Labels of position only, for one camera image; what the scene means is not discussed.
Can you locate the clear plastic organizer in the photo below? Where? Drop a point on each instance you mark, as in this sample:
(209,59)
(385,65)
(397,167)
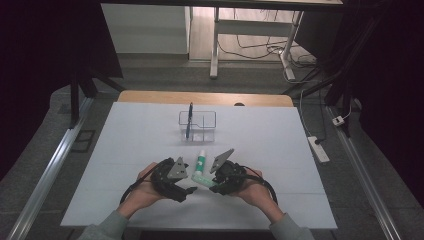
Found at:
(201,128)

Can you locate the black metal stand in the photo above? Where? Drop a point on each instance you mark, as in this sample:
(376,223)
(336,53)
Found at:
(340,90)
(75,100)

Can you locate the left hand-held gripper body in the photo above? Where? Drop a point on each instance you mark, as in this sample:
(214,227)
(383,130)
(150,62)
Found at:
(165,180)

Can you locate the blue pen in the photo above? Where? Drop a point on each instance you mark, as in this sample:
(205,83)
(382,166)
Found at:
(189,121)

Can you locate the white power strip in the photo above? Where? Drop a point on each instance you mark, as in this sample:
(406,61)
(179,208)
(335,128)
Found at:
(319,150)

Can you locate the person's right hand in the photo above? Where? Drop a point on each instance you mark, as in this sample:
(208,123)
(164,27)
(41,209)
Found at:
(256,196)

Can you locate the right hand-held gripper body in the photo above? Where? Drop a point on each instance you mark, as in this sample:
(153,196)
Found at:
(233,178)

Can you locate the person's left hand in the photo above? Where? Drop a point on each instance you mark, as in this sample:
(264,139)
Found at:
(140,196)

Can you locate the white desk frame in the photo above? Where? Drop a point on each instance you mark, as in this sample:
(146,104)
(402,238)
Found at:
(250,27)

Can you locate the aluminium rail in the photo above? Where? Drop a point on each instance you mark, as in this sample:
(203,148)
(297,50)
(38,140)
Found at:
(50,170)
(360,173)

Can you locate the black curtain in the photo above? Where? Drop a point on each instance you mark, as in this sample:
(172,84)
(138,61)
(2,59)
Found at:
(40,66)
(393,83)

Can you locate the black floor frame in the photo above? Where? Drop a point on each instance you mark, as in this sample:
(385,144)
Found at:
(83,141)

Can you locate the white green glue stick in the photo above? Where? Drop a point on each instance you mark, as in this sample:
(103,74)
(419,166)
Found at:
(200,163)

